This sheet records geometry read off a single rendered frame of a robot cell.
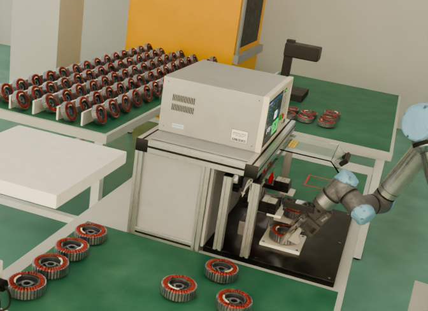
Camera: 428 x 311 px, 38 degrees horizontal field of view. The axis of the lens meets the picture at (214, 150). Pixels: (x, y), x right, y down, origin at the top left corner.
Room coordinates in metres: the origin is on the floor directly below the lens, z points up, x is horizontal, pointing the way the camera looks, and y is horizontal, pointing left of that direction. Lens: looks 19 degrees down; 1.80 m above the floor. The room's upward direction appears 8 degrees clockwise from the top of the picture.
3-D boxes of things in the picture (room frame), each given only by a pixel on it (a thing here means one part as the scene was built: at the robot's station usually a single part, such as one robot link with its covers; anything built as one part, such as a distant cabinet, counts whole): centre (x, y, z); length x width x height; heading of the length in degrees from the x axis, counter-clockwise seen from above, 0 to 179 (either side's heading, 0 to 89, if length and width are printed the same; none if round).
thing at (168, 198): (2.02, 0.13, 0.91); 0.28 x 0.03 x 0.32; 75
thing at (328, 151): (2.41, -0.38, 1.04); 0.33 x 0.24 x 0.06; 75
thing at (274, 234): (2.11, -0.31, 0.80); 0.11 x 0.11 x 0.04
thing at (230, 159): (2.31, -0.03, 1.09); 0.68 x 0.44 x 0.05; 165
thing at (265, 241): (2.11, -0.31, 0.78); 0.15 x 0.15 x 0.01; 75
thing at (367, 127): (4.58, -0.76, 0.38); 1.85 x 1.10 x 0.75; 165
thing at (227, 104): (2.33, -0.03, 1.22); 0.44 x 0.39 x 0.20; 165
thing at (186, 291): (1.69, 0.05, 0.77); 0.11 x 0.11 x 0.04
